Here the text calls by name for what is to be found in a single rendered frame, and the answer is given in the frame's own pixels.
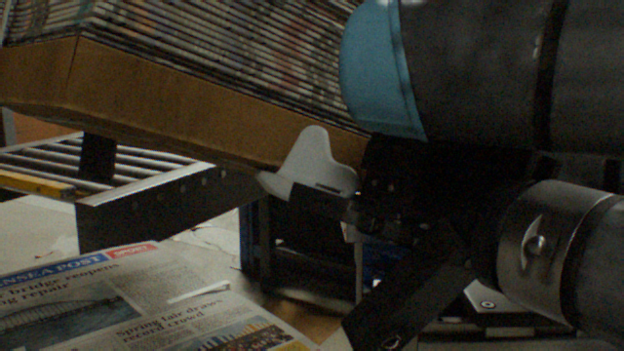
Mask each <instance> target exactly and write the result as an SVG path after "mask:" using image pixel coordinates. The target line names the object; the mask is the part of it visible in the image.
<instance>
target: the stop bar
mask: <svg viewBox="0 0 624 351"><path fill-rule="evenodd" d="M0 184H4V185H9V186H13V187H16V188H20V189H24V190H28V191H32V192H37V193H41V194H45V195H49V196H53V197H57V198H61V199H66V198H69V197H73V196H75V195H76V186H75V185H72V184H67V183H63V182H58V181H54V180H45V179H41V178H37V177H32V176H28V175H20V174H15V173H11V172H6V171H2V170H0Z"/></svg>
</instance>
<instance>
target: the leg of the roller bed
mask: <svg viewBox="0 0 624 351"><path fill-rule="evenodd" d="M258 207H259V250H260V287H262V288H265V289H268V290H271V289H273V288H274V287H276V286H277V285H278V284H277V273H276V255H274V254H271V247H273V246H276V204H275V195H273V194H271V193H270V194H268V195H266V196H264V197H261V198H259V199H258Z"/></svg>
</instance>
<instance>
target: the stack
mask: <svg viewBox="0 0 624 351"><path fill-rule="evenodd" d="M223 286H225V287H226V289H223V288H222V287H223ZM0 351H325V350H324V349H322V348H321V347H320V346H318V345H317V344H315V343H314V342H313V341H311V340H310V339H308V338H307V337H306V336H304V335H303V334H301V333H300V332H298V331H296V330H295V329H293V328H292V327H290V326H289V325H288V324H287V323H285V322H284V321H282V320H281V319H279V318H278V317H276V316H274V315H273V314H271V313H270V312H268V311H266V310H265V309H263V308H261V307H260V306H258V305H257V304H255V303H253V302H252V301H248V300H247V299H246V298H245V297H243V296H241V295H239V294H237V293H234V292H232V291H231V283H230V282H229V281H227V280H225V281H222V282H219V283H217V282H216V281H215V280H214V279H213V278H212V277H211V276H210V275H209V274H208V273H207V272H206V271H204V269H202V268H201V267H199V266H198V265H196V264H195V263H193V262H192V261H190V260H187V259H185V258H184V257H182V256H181V255H179V254H178V253H175V252H173V251H172V250H170V249H168V248H166V247H165V246H163V245H161V244H159V243H157V242H156V241H148V242H143V243H137V244H132V245H127V246H121V247H116V248H111V249H106V250H102V251H98V252H93V253H85V254H82V255H78V256H73V257H70V258H66V259H62V260H58V261H54V262H50V263H46V264H41V265H37V266H33V267H29V268H25V269H22V270H18V271H14V272H10V273H7V274H3V275H0Z"/></svg>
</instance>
